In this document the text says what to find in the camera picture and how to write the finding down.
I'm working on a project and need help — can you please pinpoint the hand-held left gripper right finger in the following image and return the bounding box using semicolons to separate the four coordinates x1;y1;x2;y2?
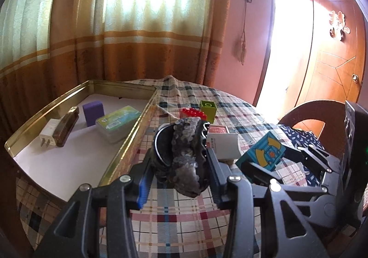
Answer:
205;149;331;258

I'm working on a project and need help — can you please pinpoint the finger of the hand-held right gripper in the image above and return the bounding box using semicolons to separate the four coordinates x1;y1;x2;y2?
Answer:
297;145;336;175
241;161;328;202

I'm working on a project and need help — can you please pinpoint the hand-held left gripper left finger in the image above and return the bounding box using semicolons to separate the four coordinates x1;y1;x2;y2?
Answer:
34;150;153;258

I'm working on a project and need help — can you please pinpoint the blue cartoon-print box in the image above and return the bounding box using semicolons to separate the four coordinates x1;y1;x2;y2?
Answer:
236;131;286;172

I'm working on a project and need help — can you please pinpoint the white cardboard box red label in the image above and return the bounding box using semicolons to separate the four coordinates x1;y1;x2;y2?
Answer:
207;125;239;159

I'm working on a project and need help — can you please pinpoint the green toy brick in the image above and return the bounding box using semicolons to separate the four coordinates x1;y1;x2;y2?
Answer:
200;100;218;124

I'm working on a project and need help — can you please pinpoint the red toy brick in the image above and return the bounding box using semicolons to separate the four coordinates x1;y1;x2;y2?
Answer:
180;108;207;120

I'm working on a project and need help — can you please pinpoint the gold metal tin tray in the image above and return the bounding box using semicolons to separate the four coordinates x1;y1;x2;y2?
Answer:
4;80;158;189

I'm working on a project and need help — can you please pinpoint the purple block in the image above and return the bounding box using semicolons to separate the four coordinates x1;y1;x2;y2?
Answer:
82;101;104;127

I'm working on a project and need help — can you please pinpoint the brown glossy oblong case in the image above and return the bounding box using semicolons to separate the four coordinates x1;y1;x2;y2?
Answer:
55;106;80;147

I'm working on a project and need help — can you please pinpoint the white plug charger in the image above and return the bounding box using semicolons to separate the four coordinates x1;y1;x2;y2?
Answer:
39;119;59;149

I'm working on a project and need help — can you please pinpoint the blue feather-print cushion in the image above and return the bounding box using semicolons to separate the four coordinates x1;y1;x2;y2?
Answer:
277;123;331;186

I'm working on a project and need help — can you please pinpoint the plaid tablecloth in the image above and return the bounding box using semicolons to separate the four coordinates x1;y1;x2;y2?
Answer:
16;75;319;258

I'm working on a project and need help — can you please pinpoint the wooden door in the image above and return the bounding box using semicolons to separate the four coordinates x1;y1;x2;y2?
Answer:
299;0;368;120

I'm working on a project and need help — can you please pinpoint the gold door ornament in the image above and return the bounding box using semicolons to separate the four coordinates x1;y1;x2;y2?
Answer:
328;10;351;41

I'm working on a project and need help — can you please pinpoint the orange and cream curtain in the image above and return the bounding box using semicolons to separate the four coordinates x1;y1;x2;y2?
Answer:
0;0;232;132

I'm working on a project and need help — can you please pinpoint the hanging curtain tassel cord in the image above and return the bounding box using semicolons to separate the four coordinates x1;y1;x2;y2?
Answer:
235;2;248;66

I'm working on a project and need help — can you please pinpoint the dark door frame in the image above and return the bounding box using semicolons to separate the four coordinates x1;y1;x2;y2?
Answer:
253;0;276;107

